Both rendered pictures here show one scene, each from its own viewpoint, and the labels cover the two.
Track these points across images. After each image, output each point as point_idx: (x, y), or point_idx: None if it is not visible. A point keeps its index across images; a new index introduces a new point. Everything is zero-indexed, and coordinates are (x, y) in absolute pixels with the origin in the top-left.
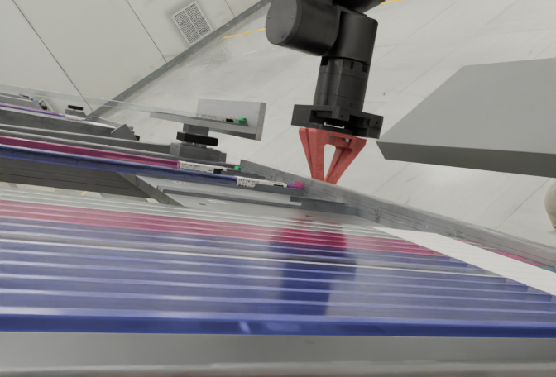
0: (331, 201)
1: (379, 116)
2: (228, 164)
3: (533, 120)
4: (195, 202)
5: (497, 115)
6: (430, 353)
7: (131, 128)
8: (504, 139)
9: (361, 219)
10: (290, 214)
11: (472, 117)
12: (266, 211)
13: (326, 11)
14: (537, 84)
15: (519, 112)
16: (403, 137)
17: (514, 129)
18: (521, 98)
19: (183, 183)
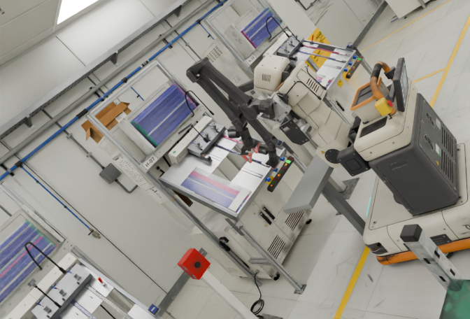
0: (262, 175)
1: (272, 166)
2: (281, 148)
3: (310, 172)
4: (240, 173)
5: (315, 165)
6: (210, 203)
7: (326, 89)
8: (306, 172)
9: (259, 180)
10: (248, 178)
11: (317, 161)
12: (246, 177)
13: (263, 151)
14: (323, 163)
15: (314, 168)
16: (316, 154)
17: (308, 171)
18: (319, 164)
19: (251, 164)
